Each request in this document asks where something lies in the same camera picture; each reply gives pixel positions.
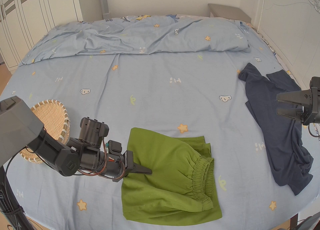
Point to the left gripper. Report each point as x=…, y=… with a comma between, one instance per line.
x=113, y=170

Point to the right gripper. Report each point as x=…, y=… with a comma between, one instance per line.
x=313, y=111

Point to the green shorts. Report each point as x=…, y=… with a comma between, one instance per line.
x=162, y=154

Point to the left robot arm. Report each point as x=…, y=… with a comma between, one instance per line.
x=22, y=126

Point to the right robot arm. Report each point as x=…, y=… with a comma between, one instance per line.
x=315, y=82

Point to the dark blue garment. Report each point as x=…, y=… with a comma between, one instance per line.
x=280, y=129

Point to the round woven basket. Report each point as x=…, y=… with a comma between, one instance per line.
x=53, y=116

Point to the bed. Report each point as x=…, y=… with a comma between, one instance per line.
x=162, y=86

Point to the grey bedside table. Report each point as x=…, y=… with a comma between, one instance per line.
x=225, y=11

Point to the pale blue quilt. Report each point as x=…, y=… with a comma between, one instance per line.
x=150, y=36

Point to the white wardrobe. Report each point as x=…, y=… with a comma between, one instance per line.
x=30, y=11

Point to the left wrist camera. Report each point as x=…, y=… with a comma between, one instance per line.
x=114, y=147

